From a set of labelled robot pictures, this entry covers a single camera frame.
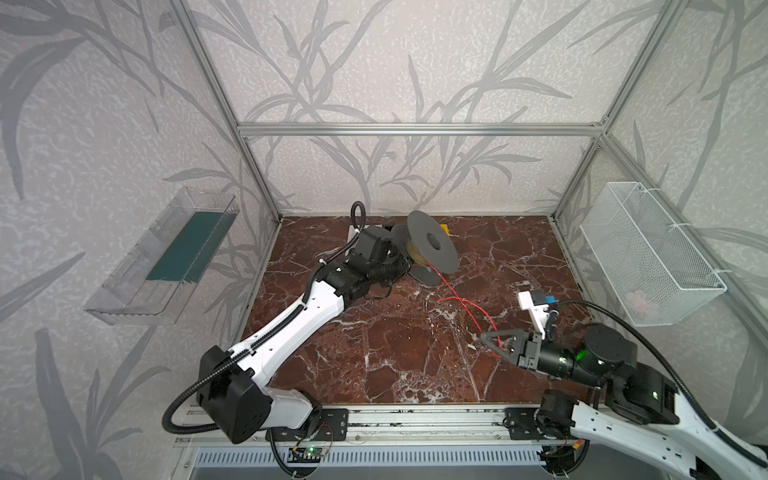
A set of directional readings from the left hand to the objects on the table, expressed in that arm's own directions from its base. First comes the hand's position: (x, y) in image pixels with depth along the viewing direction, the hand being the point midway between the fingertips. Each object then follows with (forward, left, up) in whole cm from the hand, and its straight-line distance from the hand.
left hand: (419, 250), depth 75 cm
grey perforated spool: (+1, -2, -1) cm, 3 cm away
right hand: (-24, -10, +7) cm, 27 cm away
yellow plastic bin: (+26, -12, -22) cm, 36 cm away
